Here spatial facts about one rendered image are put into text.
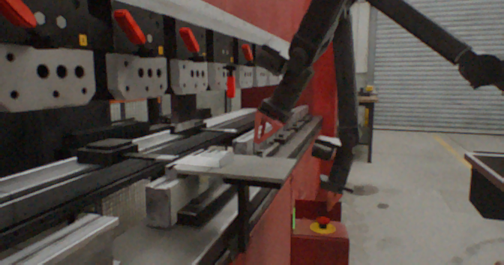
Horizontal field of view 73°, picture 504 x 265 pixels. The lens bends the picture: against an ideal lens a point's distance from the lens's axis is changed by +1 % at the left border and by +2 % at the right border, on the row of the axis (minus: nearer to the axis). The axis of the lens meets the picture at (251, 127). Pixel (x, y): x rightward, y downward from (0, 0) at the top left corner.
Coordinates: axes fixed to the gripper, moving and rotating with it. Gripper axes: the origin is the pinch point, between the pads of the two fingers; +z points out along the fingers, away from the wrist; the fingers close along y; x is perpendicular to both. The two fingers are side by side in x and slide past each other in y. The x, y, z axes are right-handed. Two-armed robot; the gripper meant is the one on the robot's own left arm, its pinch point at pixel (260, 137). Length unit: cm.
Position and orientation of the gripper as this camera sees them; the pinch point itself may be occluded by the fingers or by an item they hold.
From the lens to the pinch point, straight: 80.1
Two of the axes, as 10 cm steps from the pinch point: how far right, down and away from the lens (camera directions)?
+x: 8.2, 5.4, -1.8
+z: -4.8, 8.3, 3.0
